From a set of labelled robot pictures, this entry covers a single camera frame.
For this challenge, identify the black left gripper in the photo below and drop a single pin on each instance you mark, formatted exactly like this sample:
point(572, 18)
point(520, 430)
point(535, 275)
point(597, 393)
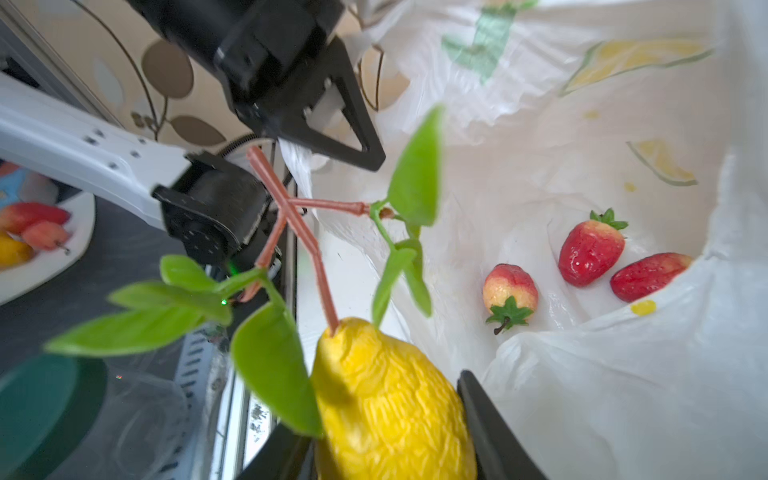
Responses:
point(282, 70)

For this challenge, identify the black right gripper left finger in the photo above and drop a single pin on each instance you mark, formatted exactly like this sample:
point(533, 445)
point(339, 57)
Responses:
point(285, 456)

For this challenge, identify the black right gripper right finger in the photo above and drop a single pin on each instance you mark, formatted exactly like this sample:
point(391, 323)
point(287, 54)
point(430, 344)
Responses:
point(498, 452)

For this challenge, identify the yellow fake lemon with leaves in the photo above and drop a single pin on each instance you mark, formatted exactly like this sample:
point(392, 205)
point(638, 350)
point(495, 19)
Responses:
point(376, 406)

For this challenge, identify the white printed plastic bag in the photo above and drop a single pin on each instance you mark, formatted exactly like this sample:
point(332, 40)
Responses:
point(552, 109)

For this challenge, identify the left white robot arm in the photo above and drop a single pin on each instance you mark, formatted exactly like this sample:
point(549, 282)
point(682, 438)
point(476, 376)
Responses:
point(211, 205)

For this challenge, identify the fake strawberry with stem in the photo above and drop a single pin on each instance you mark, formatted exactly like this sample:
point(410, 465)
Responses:
point(510, 295)

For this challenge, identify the fake strawberry upright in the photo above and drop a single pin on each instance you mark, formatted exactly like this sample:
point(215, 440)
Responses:
point(592, 248)

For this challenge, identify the red fake pear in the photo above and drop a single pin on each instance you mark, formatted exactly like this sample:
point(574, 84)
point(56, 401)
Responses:
point(648, 275)

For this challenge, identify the white plate with fruits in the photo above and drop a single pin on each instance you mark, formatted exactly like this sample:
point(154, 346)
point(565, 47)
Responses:
point(46, 227)

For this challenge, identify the green round lid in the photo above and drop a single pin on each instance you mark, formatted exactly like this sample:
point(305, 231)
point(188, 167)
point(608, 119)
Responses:
point(48, 405)

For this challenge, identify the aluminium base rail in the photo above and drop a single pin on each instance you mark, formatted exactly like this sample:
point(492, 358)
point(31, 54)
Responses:
point(222, 426)

